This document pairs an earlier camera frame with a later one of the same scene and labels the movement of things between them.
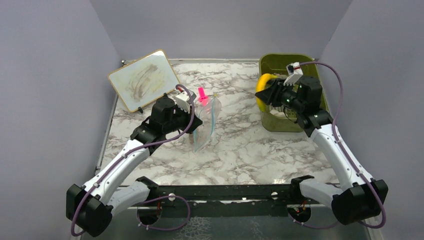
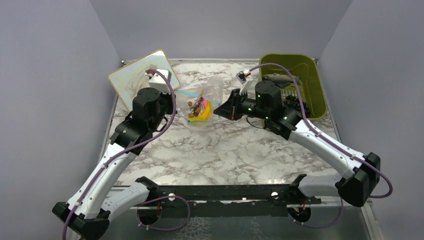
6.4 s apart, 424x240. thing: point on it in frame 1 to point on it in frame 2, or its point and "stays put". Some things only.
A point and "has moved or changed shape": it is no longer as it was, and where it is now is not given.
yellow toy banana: (261, 85) has moved or changed shape
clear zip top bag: (209, 111) to (196, 104)
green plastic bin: (278, 118) stays put
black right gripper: (267, 95) to (228, 109)
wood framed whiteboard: (144, 80) stays put
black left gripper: (188, 116) to (170, 98)
